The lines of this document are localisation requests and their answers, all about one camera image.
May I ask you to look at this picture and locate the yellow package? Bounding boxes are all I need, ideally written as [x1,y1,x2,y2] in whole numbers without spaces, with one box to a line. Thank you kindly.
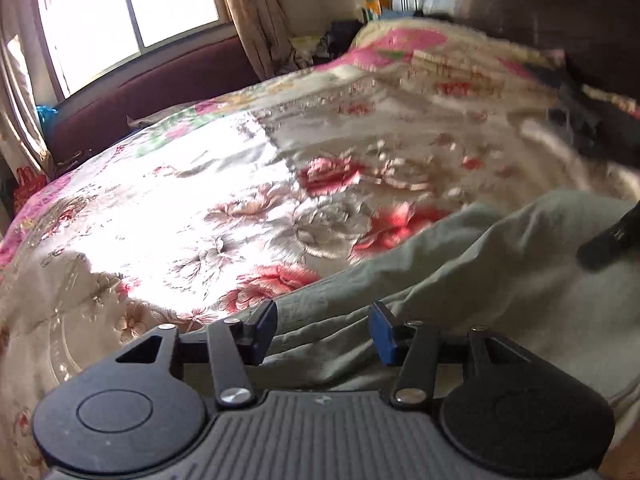
[361,0,391,23]

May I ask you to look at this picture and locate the window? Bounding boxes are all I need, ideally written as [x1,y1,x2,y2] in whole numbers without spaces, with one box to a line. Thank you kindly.
[30,0,236,103]

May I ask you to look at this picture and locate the floral pillow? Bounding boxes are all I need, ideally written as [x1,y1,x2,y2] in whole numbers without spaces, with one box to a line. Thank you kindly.
[312,17,566,98]

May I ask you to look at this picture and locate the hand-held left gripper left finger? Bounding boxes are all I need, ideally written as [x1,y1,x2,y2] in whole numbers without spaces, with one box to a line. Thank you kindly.
[114,300,279,409]

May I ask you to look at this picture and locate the beige patterned curtain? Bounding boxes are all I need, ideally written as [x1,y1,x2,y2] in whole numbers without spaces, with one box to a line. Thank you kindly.
[212,0,293,80]
[0,35,55,181]

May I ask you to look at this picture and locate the blue plastic bag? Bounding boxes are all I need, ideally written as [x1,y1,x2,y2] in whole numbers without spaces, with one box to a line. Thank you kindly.
[36,104,60,136]

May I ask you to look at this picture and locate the burgundy sofa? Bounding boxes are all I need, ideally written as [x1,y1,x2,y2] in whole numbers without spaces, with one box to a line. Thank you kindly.
[46,35,273,178]

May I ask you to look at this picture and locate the pile of dark clothes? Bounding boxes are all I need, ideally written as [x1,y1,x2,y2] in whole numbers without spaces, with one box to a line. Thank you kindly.
[530,47,640,166]

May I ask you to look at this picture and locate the white green paper bag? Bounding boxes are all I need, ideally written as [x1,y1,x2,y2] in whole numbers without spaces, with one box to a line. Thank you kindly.
[280,35,328,77]

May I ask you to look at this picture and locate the grey-green pants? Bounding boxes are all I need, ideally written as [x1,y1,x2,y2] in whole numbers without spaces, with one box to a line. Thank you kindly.
[220,187,640,403]

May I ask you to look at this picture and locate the black garment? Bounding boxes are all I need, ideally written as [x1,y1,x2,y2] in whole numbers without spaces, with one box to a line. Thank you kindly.
[322,20,366,58]

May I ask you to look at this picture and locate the floral satin bedspread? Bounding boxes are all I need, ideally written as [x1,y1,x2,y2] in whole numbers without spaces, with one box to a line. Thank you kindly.
[0,17,640,480]

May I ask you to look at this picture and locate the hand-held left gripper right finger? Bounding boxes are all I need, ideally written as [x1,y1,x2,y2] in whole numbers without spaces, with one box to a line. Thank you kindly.
[368,301,533,409]

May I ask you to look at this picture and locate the red bag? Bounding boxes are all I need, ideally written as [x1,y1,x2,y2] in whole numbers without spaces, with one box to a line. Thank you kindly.
[12,167,51,216]

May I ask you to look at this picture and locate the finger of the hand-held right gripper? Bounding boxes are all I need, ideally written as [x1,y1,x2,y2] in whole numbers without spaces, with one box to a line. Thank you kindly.
[576,205,640,270]

